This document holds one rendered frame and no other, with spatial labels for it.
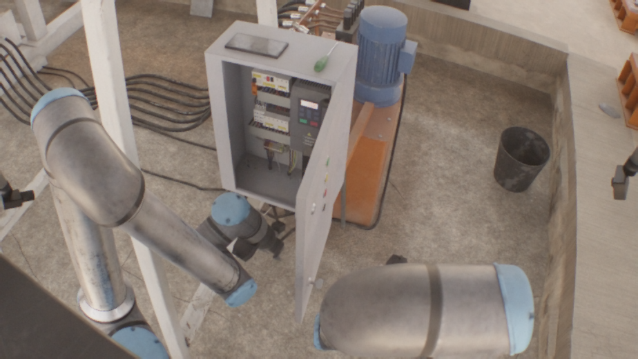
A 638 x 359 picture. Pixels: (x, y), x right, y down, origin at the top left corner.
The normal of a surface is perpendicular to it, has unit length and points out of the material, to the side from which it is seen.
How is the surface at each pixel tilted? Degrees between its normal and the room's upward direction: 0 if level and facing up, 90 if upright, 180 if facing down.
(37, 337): 0
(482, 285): 2
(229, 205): 19
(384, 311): 44
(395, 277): 30
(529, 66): 90
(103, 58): 81
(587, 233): 0
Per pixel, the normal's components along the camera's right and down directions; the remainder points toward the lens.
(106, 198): 0.37, 0.37
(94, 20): -0.36, 0.58
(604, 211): 0.02, -0.66
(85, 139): 0.47, -0.41
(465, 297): 0.00, -0.44
